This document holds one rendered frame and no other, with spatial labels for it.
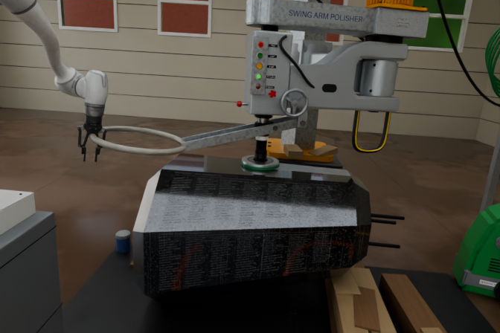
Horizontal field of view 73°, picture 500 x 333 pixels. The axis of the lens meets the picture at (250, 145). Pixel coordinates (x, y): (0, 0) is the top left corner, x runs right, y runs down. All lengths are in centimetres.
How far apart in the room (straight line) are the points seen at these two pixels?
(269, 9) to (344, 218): 107
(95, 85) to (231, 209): 86
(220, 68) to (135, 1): 233
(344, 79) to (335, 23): 29
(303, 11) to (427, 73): 690
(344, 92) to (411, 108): 664
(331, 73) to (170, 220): 111
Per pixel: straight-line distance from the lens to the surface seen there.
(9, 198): 144
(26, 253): 140
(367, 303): 195
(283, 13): 179
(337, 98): 191
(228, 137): 181
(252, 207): 168
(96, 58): 879
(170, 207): 172
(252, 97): 175
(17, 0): 150
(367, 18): 196
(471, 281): 277
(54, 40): 162
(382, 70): 203
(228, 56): 795
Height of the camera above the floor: 138
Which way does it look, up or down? 14 degrees down
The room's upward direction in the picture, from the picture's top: 4 degrees clockwise
